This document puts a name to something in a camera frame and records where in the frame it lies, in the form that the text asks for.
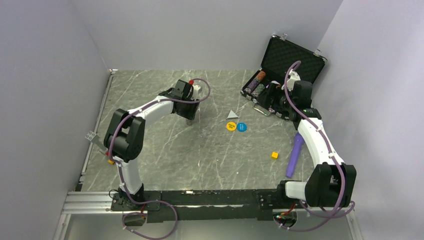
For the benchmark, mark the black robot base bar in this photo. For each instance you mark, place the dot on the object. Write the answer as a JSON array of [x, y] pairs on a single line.
[[196, 205]]

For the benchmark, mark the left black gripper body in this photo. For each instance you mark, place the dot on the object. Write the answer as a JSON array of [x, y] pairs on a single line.
[[188, 110]]

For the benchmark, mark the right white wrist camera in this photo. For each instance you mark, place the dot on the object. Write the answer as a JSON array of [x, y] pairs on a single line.
[[293, 76]]

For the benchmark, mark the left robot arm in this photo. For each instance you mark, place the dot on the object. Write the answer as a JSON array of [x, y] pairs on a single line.
[[124, 138]]

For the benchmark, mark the colourful wooden toy block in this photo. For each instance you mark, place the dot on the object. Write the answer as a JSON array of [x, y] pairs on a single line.
[[108, 160]]

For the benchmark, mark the white triangle dealer piece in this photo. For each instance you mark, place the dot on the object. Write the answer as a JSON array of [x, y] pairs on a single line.
[[232, 115]]

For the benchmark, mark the purple orange chip row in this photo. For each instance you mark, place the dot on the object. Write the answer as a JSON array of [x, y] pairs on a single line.
[[255, 82]]

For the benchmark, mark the purple cylinder tool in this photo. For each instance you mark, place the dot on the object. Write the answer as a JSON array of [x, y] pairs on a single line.
[[298, 142]]

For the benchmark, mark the grey lego brick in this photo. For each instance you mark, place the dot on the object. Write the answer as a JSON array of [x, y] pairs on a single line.
[[93, 138]]

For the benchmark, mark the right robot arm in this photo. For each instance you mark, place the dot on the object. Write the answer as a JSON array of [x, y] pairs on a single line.
[[332, 180]]

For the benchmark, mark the yellow round button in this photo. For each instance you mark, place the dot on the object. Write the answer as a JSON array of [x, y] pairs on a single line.
[[231, 126]]

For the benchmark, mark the blue round button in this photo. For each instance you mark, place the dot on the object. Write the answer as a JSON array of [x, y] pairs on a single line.
[[241, 127]]

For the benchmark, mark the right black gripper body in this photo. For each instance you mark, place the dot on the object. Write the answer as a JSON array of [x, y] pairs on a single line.
[[280, 102]]

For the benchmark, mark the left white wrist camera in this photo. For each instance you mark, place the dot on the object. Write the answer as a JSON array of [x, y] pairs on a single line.
[[195, 90]]

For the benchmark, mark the black aluminium poker case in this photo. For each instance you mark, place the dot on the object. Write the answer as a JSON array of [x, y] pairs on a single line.
[[280, 54]]

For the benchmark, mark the yellow cube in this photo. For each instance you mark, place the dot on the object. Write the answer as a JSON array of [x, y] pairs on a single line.
[[274, 155]]

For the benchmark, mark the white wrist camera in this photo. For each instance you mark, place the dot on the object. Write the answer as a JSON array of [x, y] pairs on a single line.
[[293, 76], [195, 90]]

